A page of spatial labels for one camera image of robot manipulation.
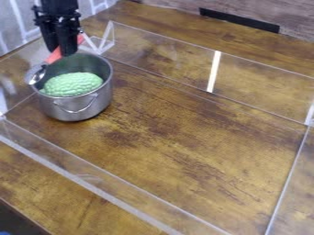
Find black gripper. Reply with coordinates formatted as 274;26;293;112
32;0;81;56

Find pink handled metal spoon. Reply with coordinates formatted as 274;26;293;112
25;33;87;86

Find stainless steel pot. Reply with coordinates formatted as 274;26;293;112
31;53;112;122

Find green bumpy toy gourd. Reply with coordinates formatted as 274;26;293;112
39;73;103;96

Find black strip on table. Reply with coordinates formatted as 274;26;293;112
199;7;279;34

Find clear acrylic corner bracket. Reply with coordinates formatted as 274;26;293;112
79;21;115;55

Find clear acrylic tray enclosure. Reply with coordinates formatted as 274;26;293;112
0;22;314;235

